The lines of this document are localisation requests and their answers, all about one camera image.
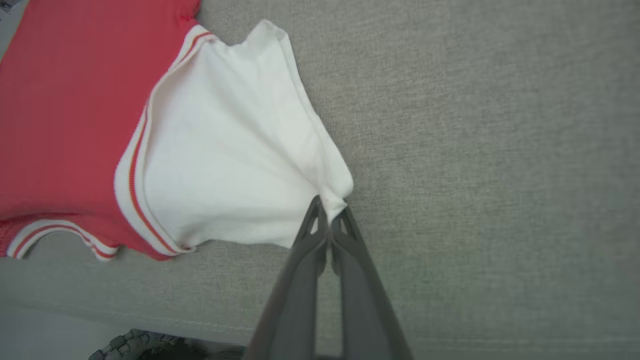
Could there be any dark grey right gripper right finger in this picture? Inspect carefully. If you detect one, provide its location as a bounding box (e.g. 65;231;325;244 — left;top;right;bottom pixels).
330;205;414;360

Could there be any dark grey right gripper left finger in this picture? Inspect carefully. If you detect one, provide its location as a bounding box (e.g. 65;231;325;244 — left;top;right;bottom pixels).
243;195;332;360

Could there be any red and white garment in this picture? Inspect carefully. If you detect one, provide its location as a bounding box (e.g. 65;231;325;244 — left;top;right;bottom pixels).
0;0;355;262

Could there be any black treaded wheel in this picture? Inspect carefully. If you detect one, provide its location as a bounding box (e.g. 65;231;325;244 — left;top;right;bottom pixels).
89;328;246;360

